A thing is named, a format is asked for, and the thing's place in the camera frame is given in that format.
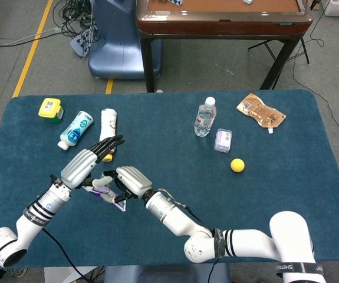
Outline purple white tube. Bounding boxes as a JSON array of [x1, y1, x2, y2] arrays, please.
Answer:
[[83, 184, 127, 212]]

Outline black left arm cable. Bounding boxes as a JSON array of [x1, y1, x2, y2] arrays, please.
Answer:
[[41, 228, 89, 283]]

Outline grey power strip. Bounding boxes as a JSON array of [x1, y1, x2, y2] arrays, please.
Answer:
[[70, 29, 95, 58]]

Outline white bottle yellow cap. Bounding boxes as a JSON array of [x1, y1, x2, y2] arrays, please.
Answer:
[[98, 108, 119, 162]]

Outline black tripod stand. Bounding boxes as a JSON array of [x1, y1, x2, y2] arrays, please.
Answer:
[[248, 37, 310, 65]]

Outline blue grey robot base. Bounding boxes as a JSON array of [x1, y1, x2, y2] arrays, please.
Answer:
[[103, 263, 232, 283]]

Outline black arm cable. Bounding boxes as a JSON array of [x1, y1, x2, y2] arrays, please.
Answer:
[[209, 255, 222, 283], [41, 228, 89, 283]]

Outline clear water bottle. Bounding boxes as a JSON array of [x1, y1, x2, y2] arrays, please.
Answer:
[[193, 96, 218, 137]]

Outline yellow ball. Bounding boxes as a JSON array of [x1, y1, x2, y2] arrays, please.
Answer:
[[230, 158, 245, 173]]

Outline orange spout pouch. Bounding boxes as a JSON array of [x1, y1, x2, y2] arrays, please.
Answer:
[[236, 93, 287, 134]]

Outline blue table cloth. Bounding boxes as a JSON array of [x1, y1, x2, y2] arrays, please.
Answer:
[[0, 89, 339, 269]]

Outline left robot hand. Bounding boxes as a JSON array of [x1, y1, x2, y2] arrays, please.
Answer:
[[50, 134, 126, 190]]

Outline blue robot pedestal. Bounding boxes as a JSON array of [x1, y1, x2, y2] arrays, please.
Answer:
[[88, 0, 163, 80]]

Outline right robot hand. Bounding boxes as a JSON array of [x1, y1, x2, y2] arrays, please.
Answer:
[[94, 166, 153, 205]]

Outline clear plastic box purple contents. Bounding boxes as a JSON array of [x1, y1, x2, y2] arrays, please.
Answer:
[[213, 128, 233, 153]]

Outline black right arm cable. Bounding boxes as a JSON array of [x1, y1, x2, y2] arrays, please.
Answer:
[[209, 255, 222, 283]]

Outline green container yellow lid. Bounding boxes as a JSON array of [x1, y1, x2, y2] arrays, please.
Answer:
[[38, 97, 65, 124]]

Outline white bottle blue label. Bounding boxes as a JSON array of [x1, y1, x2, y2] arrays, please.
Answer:
[[57, 110, 94, 151]]

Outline brown mahjong table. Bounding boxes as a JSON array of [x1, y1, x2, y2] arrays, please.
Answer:
[[136, 0, 314, 93]]

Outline black floor cable bundle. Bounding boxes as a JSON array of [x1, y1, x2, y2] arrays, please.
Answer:
[[52, 0, 101, 38]]

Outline white floor cable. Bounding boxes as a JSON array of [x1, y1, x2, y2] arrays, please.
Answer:
[[0, 26, 61, 54]]

